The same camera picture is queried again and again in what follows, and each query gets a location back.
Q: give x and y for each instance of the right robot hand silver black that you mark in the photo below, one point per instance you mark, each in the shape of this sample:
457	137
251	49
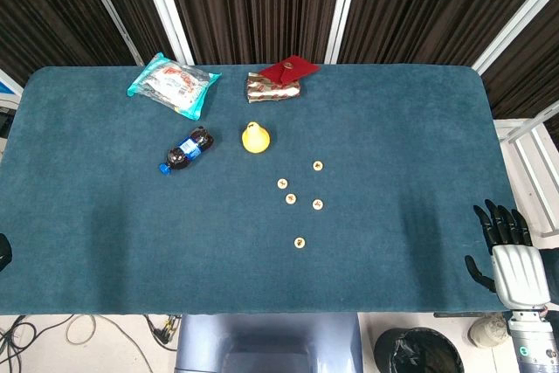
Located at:
519	272

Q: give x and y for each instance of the left robot hand black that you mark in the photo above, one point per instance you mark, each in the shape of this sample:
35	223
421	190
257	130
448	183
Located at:
4	253

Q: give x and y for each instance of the wooden token bottom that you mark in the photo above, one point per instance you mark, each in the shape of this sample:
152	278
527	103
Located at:
299	242

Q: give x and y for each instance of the wooden token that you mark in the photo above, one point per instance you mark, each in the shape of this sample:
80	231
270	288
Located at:
283	183
318	204
318	165
299	242
291	198

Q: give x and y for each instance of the beige shoe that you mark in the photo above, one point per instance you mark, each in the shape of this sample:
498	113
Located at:
487	331

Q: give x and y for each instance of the teal table cloth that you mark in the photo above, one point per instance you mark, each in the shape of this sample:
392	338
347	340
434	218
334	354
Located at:
131	237

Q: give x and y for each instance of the black trash bin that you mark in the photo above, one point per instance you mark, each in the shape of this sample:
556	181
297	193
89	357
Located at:
419	353

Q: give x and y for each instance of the white metal rack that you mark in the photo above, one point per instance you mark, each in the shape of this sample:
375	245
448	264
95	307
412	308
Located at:
502	128

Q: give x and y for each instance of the white board with blue edge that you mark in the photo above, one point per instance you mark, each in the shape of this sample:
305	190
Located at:
8	89

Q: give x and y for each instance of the cola bottle blue label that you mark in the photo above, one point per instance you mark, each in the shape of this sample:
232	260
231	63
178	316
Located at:
188	150

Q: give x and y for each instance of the teal clear snack package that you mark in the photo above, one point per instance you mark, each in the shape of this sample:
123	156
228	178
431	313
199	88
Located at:
174	84

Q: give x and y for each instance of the blue-grey robot torso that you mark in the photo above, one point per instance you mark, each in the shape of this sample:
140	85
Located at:
262	342

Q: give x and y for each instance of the yellow pear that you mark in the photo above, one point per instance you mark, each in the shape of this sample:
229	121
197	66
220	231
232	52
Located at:
255	141

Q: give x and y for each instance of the red felt pouch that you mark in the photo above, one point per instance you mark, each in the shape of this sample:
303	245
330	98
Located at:
297	69

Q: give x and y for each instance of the gold red snack wrapper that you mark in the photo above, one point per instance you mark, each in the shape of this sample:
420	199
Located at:
271	93

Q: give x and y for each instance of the dark brown pleated curtain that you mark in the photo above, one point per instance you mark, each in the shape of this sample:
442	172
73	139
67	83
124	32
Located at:
262	6

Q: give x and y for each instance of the white frame post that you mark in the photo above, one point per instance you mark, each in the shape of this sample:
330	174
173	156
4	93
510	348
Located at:
515	23
342	10
166	10

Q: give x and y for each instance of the thin grey frame post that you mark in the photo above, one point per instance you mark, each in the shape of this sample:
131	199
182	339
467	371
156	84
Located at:
109	10

